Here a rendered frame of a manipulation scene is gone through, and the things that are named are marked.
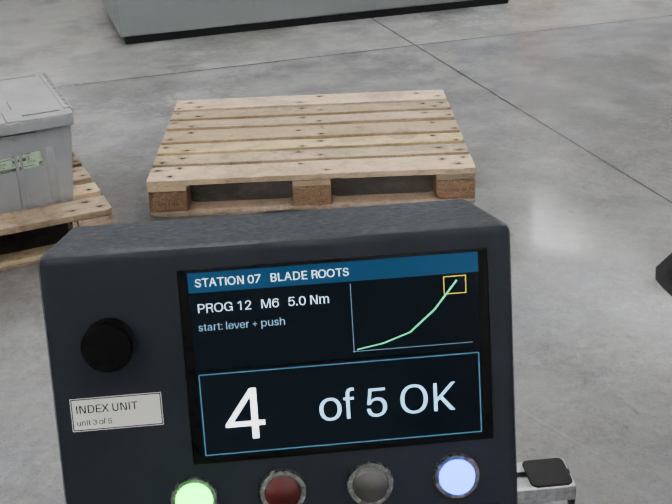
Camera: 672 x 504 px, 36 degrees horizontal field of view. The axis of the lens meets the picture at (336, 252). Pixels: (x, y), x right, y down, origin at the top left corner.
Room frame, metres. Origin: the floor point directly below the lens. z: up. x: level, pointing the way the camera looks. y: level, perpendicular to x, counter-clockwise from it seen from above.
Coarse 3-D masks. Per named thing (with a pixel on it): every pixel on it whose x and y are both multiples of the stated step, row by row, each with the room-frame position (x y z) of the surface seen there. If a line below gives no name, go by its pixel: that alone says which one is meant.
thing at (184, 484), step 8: (184, 480) 0.47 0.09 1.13; (192, 480) 0.47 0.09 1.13; (200, 480) 0.47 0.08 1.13; (208, 480) 0.47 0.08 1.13; (176, 488) 0.47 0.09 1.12; (184, 488) 0.46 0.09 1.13; (192, 488) 0.46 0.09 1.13; (200, 488) 0.46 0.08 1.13; (208, 488) 0.47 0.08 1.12; (176, 496) 0.46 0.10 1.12; (184, 496) 0.46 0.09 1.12; (192, 496) 0.46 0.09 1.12; (200, 496) 0.46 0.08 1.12; (208, 496) 0.46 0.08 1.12; (216, 496) 0.47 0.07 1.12
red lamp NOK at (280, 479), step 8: (272, 472) 0.47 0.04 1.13; (280, 472) 0.47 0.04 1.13; (288, 472) 0.47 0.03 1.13; (296, 472) 0.47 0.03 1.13; (264, 480) 0.47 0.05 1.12; (272, 480) 0.47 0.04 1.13; (280, 480) 0.47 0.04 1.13; (288, 480) 0.47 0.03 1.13; (296, 480) 0.47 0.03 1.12; (264, 488) 0.47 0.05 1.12; (272, 488) 0.46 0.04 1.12; (280, 488) 0.46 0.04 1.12; (288, 488) 0.46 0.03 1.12; (296, 488) 0.47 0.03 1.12; (304, 488) 0.47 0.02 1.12; (264, 496) 0.47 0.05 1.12; (272, 496) 0.46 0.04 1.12; (280, 496) 0.46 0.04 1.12; (288, 496) 0.46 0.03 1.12; (296, 496) 0.46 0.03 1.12; (304, 496) 0.47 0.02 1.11
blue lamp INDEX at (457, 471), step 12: (456, 456) 0.48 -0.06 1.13; (468, 456) 0.48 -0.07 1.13; (444, 468) 0.48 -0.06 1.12; (456, 468) 0.47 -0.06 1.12; (468, 468) 0.47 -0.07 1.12; (444, 480) 0.47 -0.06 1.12; (456, 480) 0.47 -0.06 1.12; (468, 480) 0.47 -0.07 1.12; (444, 492) 0.47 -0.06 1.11; (456, 492) 0.47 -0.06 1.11; (468, 492) 0.47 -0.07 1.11
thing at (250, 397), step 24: (216, 384) 0.48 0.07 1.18; (240, 384) 0.48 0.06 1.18; (264, 384) 0.49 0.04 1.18; (216, 408) 0.48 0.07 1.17; (240, 408) 0.48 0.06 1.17; (264, 408) 0.48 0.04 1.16; (288, 408) 0.48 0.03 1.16; (216, 432) 0.48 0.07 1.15; (240, 432) 0.48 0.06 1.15; (264, 432) 0.48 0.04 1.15; (288, 432) 0.48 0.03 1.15; (216, 456) 0.47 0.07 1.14
